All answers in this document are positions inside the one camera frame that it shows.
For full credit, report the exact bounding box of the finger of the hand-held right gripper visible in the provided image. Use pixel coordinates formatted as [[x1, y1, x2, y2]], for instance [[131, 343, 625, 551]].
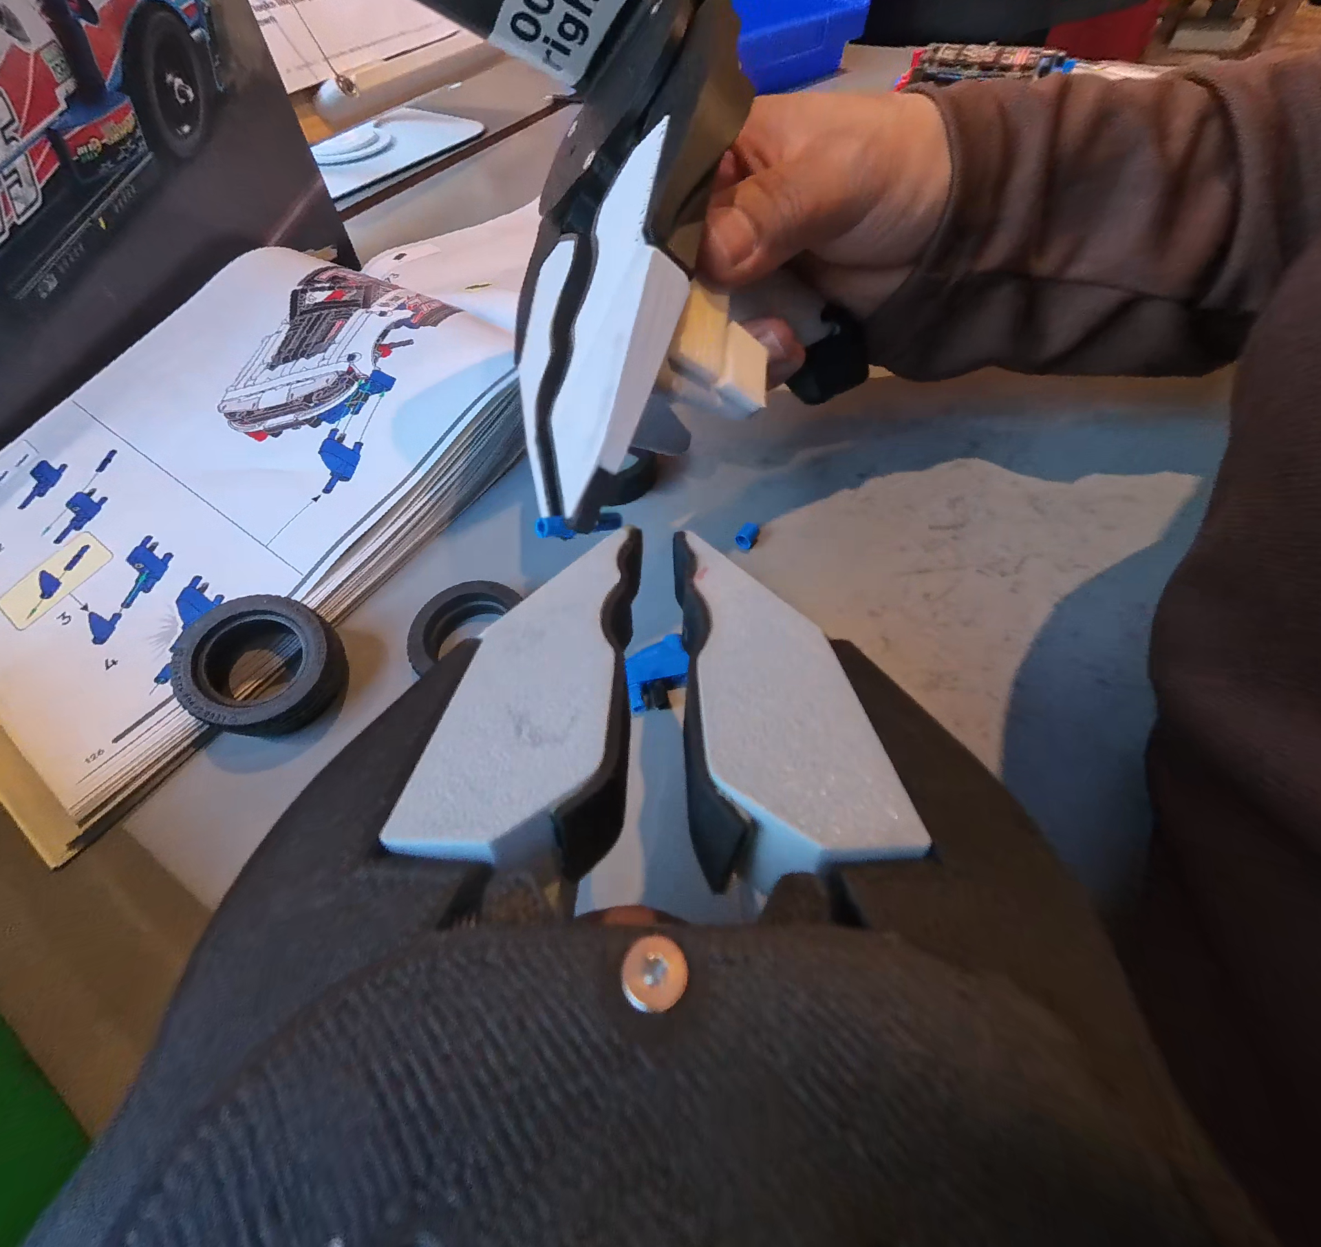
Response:
[[515, 229, 585, 534], [561, 114, 694, 533]]

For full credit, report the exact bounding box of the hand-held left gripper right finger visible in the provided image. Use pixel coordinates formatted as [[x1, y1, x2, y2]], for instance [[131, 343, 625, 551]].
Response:
[[671, 530, 935, 897]]

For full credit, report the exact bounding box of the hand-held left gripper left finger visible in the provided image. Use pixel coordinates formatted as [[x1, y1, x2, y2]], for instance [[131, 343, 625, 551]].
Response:
[[378, 527, 645, 882]]

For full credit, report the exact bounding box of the blue toy brick connector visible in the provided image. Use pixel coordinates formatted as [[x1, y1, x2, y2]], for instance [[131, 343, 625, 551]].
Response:
[[625, 632, 691, 716]]

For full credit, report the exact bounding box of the grey desk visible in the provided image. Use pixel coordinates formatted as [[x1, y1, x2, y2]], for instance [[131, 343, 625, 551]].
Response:
[[0, 38, 1240, 1145]]

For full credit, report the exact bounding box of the person's right hand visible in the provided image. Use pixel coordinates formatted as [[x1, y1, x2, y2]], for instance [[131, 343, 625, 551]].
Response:
[[694, 89, 954, 386]]

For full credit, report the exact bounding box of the black toy tyre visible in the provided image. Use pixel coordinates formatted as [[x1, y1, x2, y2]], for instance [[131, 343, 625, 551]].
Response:
[[170, 594, 350, 739], [604, 446, 663, 505], [406, 580, 525, 675]]

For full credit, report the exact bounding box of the white round stand base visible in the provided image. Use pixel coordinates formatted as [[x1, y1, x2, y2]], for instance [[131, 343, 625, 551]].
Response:
[[311, 106, 489, 199]]

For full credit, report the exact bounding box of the white brick model car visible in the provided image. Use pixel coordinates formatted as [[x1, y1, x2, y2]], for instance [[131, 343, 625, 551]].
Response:
[[892, 41, 1080, 92]]

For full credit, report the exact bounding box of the printed paper sheet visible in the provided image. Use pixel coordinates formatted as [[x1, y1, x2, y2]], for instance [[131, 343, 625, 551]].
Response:
[[222, 0, 472, 97]]

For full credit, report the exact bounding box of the open instruction booklet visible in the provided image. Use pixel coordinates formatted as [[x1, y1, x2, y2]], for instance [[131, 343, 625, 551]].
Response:
[[0, 198, 549, 870]]

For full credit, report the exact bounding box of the black toy car box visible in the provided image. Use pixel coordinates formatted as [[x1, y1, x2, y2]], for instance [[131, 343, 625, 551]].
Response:
[[0, 0, 364, 448]]

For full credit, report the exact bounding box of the thin metal rod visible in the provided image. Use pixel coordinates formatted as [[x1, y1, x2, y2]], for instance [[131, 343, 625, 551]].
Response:
[[230, 0, 358, 97]]

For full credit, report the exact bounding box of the red object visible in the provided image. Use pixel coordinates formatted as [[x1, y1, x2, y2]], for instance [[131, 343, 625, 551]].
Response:
[[1073, 0, 1174, 61]]

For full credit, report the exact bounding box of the green plastic bin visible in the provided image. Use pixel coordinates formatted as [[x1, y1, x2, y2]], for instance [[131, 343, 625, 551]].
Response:
[[0, 1020, 95, 1247]]

